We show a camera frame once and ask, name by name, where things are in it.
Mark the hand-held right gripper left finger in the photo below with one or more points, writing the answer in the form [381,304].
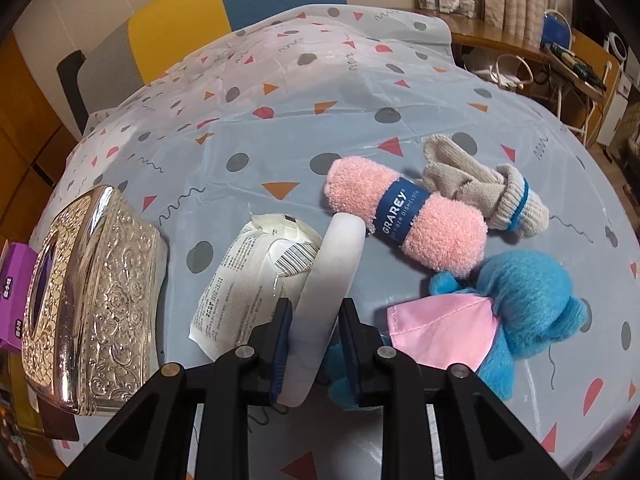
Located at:
[281,345]

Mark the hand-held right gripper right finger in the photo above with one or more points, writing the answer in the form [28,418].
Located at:
[350,355]

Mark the white plastic packet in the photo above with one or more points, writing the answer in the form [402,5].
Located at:
[240,290]

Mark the pink towel roll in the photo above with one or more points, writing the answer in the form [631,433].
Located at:
[440,235]

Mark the blue plush toy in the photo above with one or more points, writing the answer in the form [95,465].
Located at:
[530,300]

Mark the beige knit glove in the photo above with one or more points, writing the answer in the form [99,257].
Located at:
[460,175]

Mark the silver ornate tissue box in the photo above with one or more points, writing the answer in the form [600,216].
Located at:
[105,300]

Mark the patterned tablecloth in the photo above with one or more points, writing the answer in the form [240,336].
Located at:
[350,125]

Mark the purple carton box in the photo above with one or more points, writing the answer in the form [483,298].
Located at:
[15,285]

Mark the wooden wardrobe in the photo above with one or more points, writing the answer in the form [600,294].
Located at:
[25,125]

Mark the wooden desk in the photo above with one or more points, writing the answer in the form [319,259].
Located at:
[500,42]

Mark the white storage shelf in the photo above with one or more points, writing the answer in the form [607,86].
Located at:
[615,110]

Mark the green black power tool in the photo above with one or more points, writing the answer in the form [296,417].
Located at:
[580,67]

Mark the blue folding chair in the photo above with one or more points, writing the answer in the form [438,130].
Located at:
[557,32]

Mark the black monitor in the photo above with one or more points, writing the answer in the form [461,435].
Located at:
[590,15]

